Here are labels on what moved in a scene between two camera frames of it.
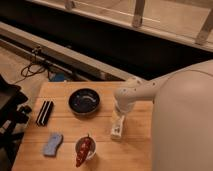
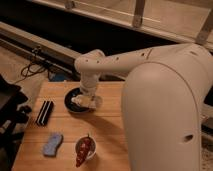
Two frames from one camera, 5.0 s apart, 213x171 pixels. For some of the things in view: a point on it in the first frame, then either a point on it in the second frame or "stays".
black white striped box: x=45 y=112 stays
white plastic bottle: x=116 y=132 -> x=88 y=101
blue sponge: x=53 y=142 stays
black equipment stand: x=13 y=116 stays
